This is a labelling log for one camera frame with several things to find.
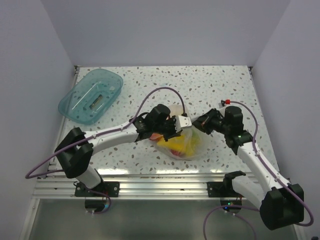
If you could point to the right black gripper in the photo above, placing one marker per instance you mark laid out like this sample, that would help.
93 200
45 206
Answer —
203 122

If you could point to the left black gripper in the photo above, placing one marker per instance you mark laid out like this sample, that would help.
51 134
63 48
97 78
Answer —
173 133

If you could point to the yellow fake banana bunch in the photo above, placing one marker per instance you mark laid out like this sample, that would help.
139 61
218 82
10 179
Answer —
180 147

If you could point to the clear plastic bag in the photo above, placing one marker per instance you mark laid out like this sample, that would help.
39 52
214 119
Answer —
204 138

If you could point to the blue plastic fruit tray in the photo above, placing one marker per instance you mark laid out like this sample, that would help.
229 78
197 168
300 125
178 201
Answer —
91 97

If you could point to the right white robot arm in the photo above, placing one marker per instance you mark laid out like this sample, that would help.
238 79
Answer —
279 202

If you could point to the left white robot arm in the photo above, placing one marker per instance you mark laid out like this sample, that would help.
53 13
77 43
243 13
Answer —
75 151

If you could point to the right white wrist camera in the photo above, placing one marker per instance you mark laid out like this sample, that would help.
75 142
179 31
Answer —
224 103

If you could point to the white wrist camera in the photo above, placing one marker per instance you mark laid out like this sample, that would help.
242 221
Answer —
182 122
224 103

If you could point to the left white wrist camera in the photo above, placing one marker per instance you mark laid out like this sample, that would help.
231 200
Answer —
182 122

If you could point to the aluminium mounting rail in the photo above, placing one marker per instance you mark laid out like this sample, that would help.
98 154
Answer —
136 187

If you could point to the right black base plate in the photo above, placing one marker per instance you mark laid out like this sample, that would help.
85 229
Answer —
218 189

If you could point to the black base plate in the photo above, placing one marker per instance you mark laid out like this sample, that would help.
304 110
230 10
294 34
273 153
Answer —
218 189
109 188

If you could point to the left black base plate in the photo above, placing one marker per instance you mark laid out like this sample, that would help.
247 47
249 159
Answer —
109 188

